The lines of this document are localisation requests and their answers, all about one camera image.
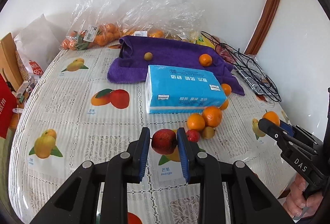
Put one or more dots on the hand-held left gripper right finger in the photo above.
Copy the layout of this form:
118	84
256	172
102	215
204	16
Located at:
181	151

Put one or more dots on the wooden door frame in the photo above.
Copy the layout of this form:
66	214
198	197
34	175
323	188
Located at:
270	4

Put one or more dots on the printed lace tablecloth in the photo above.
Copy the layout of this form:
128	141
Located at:
77	110

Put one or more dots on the cardboard box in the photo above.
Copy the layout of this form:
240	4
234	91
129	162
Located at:
9	58

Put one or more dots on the small red fruit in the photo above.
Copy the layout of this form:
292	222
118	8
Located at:
193	135

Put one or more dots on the person's right hand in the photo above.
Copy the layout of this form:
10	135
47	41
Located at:
296	200

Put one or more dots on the white paper bag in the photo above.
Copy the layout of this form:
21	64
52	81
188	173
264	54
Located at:
36	38

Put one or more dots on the yellow package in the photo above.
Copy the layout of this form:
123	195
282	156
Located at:
203	42

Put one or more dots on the purple towel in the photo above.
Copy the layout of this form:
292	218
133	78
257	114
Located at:
167	51

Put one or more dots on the red apple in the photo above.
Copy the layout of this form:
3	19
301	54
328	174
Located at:
163	141

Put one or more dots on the small green fruit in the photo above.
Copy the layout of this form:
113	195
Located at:
148	56

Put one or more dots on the large orange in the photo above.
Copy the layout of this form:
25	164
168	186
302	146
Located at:
212	116

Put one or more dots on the brown-green round fruit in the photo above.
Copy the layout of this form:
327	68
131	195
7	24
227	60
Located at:
208	132

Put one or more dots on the red packaged item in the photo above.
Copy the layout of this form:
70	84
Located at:
224	55

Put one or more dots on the blue tissue pack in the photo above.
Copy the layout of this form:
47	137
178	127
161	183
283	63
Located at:
185	87

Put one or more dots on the red bag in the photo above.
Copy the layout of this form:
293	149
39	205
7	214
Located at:
6	110

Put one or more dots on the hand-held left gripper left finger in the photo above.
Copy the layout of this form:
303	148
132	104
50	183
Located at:
144	151

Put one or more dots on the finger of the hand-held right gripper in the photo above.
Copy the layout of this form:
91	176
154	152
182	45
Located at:
286	127
270	129

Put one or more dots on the patterned pouch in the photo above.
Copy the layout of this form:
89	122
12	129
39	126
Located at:
254	84

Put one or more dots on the plastic bag of leafy tangerines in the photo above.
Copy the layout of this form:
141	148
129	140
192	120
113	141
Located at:
103	35

